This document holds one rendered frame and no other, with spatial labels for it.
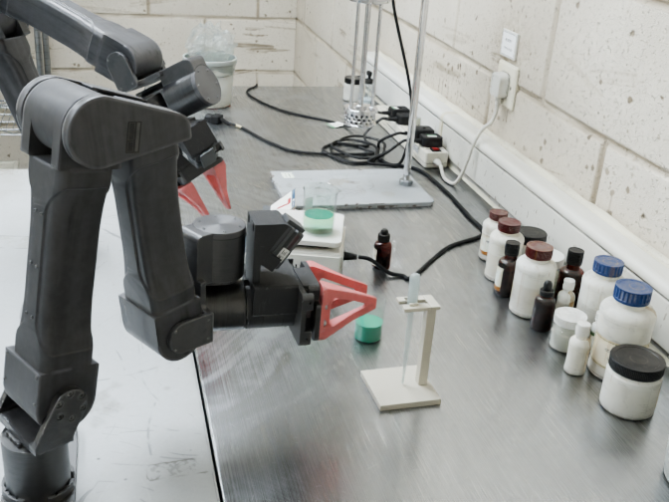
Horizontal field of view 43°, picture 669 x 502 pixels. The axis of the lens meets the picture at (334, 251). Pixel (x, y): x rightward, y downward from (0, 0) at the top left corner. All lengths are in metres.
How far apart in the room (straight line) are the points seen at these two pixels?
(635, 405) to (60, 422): 0.67
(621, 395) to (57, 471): 0.66
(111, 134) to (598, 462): 0.64
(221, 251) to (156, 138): 0.17
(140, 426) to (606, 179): 0.84
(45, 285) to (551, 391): 0.65
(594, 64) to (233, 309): 0.80
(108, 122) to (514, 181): 1.02
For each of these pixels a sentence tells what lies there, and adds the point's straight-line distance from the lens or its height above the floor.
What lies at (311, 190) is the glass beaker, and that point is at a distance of 1.30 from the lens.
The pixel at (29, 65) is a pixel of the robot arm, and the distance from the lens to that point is 1.39.
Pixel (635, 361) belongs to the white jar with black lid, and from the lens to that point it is 1.11.
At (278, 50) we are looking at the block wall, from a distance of 3.71.
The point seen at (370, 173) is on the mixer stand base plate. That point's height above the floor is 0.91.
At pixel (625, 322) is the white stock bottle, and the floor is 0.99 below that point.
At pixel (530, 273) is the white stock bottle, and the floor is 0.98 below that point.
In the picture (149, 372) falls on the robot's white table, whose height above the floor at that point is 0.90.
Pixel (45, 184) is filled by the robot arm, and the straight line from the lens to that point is 0.78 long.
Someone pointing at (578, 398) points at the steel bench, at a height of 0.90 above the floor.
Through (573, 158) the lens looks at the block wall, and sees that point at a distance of 1.53.
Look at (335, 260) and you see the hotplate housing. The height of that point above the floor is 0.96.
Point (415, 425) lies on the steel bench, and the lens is 1.03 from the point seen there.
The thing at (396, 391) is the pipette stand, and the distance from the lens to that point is 1.07.
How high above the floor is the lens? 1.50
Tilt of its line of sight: 24 degrees down
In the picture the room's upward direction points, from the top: 4 degrees clockwise
